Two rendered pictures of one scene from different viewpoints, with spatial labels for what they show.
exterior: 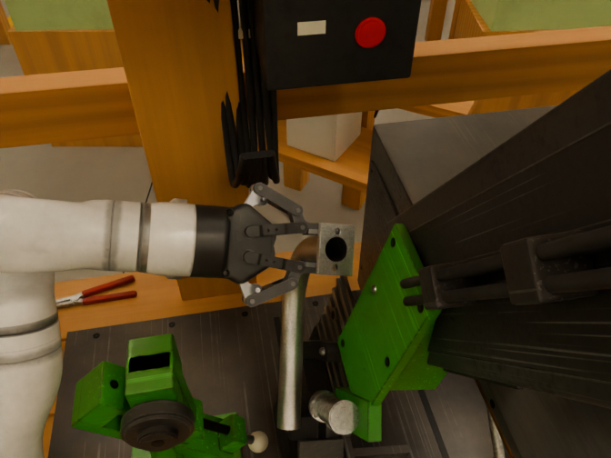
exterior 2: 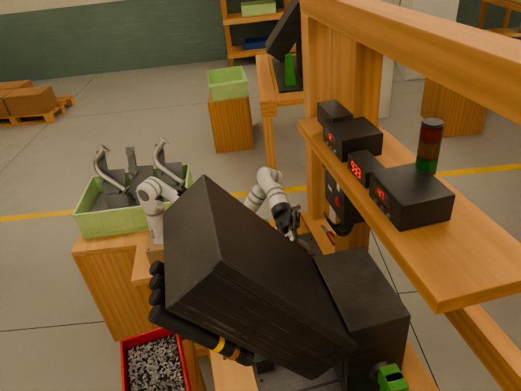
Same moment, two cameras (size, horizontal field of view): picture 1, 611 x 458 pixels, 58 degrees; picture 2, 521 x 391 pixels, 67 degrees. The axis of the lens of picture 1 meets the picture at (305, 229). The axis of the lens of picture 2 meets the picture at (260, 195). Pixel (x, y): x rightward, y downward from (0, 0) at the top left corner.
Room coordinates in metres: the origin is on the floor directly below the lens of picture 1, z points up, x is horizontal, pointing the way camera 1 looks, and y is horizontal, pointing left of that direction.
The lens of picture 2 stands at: (0.36, -1.08, 2.15)
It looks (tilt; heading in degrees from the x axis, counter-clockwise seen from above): 34 degrees down; 92
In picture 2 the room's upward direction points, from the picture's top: 7 degrees counter-clockwise
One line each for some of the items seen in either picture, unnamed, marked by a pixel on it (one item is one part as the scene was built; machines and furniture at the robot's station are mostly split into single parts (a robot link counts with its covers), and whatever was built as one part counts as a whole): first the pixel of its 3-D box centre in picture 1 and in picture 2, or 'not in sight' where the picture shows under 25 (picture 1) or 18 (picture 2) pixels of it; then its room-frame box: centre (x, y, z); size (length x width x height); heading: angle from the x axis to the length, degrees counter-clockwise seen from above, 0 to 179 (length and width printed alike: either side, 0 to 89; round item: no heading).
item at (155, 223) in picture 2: not in sight; (158, 224); (-0.18, 0.42, 1.03); 0.09 x 0.09 x 0.17; 17
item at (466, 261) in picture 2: not in sight; (384, 178); (0.69, -0.13, 1.52); 0.90 x 0.25 x 0.04; 100
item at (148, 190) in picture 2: not in sight; (151, 197); (-0.17, 0.41, 1.19); 0.09 x 0.09 x 0.17; 64
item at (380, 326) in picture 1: (407, 323); not in sight; (0.36, -0.11, 1.17); 0.13 x 0.12 x 0.20; 100
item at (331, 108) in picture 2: not in sight; (334, 118); (0.60, 0.15, 1.59); 0.15 x 0.07 x 0.07; 100
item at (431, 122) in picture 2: not in sight; (431, 130); (0.75, -0.24, 1.71); 0.05 x 0.05 x 0.04
